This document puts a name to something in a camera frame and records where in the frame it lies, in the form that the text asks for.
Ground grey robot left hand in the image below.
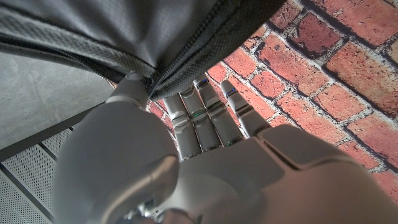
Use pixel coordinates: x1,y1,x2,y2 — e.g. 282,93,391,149
52,72,398,224

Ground printed brick backdrop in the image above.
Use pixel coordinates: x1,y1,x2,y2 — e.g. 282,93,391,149
146,0,398,203

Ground black backpack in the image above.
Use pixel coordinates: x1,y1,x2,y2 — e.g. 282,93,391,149
0,0,287,102

